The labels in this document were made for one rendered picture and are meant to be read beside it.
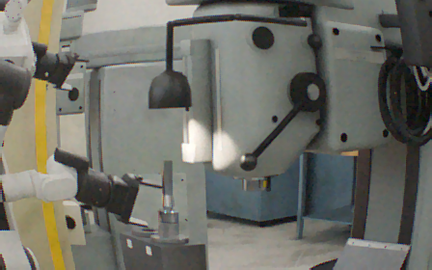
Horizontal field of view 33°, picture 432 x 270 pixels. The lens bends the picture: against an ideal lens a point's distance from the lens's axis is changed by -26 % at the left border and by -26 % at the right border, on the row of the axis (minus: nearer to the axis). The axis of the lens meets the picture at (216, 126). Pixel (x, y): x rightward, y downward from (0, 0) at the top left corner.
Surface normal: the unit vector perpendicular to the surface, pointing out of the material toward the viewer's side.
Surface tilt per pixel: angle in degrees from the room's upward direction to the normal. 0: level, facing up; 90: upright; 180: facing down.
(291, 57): 90
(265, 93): 90
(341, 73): 90
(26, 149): 90
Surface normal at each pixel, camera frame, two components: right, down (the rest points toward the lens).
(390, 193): -0.89, 0.05
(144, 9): 0.45, 0.04
